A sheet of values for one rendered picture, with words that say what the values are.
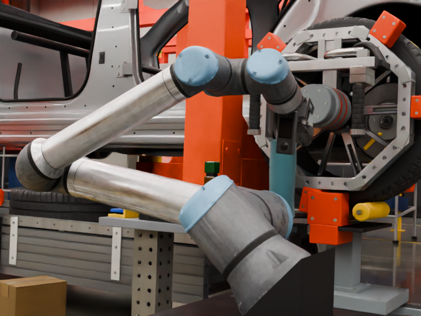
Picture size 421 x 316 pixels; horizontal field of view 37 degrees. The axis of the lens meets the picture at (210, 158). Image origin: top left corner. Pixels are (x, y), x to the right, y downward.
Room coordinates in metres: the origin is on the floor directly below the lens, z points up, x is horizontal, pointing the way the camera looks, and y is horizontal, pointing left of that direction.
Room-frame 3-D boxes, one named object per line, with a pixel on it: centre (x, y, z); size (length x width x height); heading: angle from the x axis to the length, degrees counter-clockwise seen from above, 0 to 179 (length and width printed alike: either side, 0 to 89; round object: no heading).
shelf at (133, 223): (2.23, 0.16, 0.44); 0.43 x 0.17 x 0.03; 59
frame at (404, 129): (2.15, -0.40, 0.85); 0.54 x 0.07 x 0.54; 59
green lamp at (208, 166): (2.13, -0.01, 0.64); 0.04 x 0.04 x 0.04; 59
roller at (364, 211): (2.18, -0.56, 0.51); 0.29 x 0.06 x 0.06; 149
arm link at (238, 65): (1.58, -0.03, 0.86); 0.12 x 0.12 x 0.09; 64
